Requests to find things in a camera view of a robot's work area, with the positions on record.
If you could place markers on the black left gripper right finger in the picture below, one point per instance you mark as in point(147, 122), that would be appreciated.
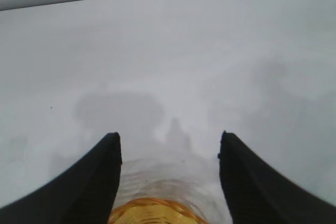
point(252, 190)

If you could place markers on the clear scalloped plastic plate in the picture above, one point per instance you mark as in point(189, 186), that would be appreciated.
point(168, 169)

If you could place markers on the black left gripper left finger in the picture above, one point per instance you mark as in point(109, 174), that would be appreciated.
point(86, 190)

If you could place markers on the woven orange yellow basket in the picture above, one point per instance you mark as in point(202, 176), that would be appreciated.
point(157, 212)

